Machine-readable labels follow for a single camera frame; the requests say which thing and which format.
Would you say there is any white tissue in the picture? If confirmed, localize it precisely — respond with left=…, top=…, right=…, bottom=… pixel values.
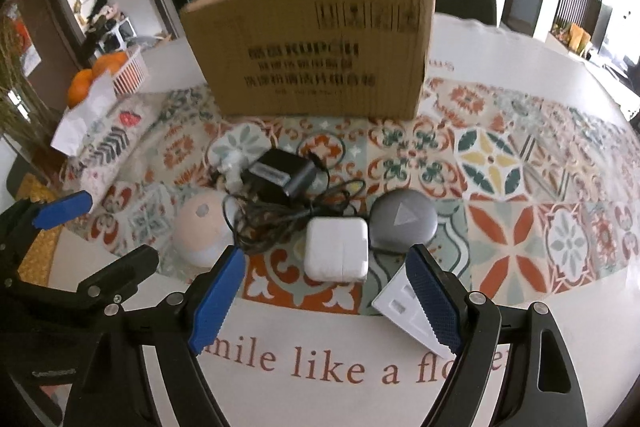
left=50, top=72, right=117, bottom=155

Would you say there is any brown cardboard box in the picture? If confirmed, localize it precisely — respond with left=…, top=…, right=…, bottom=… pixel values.
left=179, top=0, right=437, bottom=120

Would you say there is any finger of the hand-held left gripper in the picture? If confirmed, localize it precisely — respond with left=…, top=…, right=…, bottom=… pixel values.
left=0, top=190, right=93, bottom=278
left=10, top=244, right=161, bottom=313

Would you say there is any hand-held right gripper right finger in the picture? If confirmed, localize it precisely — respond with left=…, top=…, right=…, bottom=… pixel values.
left=405, top=243, right=588, bottom=427

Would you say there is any cluttered white shoe rack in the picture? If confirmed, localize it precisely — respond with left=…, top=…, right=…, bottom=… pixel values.
left=80, top=0, right=138, bottom=55

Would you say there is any grey round device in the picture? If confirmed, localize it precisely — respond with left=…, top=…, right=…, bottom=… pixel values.
left=369, top=191, right=437, bottom=253

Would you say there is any white plastic basket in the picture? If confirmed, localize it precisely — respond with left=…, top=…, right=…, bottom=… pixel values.
left=112, top=46, right=149, bottom=95

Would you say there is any white TV console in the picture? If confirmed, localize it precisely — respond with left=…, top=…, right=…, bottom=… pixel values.
left=545, top=24, right=640, bottom=82

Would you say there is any white square charger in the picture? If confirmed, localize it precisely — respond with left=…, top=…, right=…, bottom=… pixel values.
left=305, top=217, right=371, bottom=283

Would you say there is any yellow woven cushion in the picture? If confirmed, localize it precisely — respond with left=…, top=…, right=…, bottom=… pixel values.
left=15, top=174, right=62, bottom=288

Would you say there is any red and white door poster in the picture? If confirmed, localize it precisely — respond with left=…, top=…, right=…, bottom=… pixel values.
left=0, top=2, right=42, bottom=75

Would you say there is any white USB hub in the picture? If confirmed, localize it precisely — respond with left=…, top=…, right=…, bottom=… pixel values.
left=371, top=264, right=453, bottom=358

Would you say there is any patterned tissue pouch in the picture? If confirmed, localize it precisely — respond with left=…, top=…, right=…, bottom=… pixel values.
left=75, top=107, right=151, bottom=170

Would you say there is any brown wooden door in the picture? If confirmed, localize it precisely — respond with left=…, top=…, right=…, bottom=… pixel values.
left=0, top=0, right=83, bottom=108

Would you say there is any round peach night light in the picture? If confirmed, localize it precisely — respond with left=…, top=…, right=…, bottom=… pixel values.
left=172, top=199, right=236, bottom=268

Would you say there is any black cable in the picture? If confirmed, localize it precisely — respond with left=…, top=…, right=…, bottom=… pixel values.
left=220, top=137, right=368, bottom=255

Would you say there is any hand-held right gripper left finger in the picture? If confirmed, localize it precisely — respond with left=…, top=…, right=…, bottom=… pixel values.
left=65, top=246, right=247, bottom=427

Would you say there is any patterned tablecloth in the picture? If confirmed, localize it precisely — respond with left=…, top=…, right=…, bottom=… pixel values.
left=50, top=14, right=640, bottom=427

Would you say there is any orange fruit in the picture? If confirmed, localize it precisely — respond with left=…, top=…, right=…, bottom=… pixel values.
left=92, top=51, right=130, bottom=75
left=67, top=69, right=96, bottom=108

